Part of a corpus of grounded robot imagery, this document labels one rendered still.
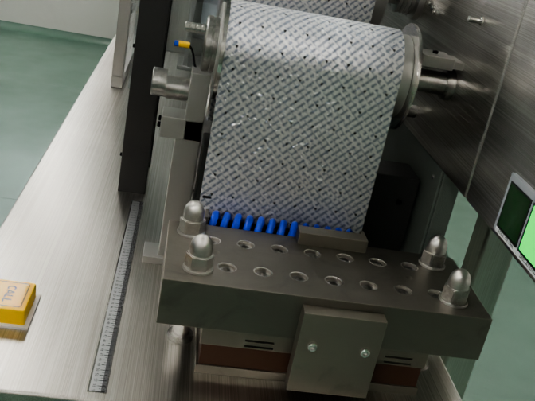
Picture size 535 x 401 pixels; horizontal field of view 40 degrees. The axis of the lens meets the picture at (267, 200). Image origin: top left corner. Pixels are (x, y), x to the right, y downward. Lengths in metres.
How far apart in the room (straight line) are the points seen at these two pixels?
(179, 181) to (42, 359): 0.33
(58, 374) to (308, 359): 0.29
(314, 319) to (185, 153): 0.35
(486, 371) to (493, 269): 1.60
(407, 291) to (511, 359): 2.10
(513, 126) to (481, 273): 0.47
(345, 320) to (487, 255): 0.48
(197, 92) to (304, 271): 0.30
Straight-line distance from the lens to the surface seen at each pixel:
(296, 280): 0.89
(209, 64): 0.99
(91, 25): 6.67
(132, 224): 1.26
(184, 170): 1.08
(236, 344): 0.90
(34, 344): 0.95
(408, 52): 1.01
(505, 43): 0.94
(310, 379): 0.90
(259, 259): 0.92
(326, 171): 1.01
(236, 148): 0.99
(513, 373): 2.95
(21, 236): 1.19
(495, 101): 0.94
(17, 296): 0.99
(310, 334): 0.87
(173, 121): 1.05
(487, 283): 1.32
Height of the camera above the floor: 1.45
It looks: 22 degrees down
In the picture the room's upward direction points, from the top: 11 degrees clockwise
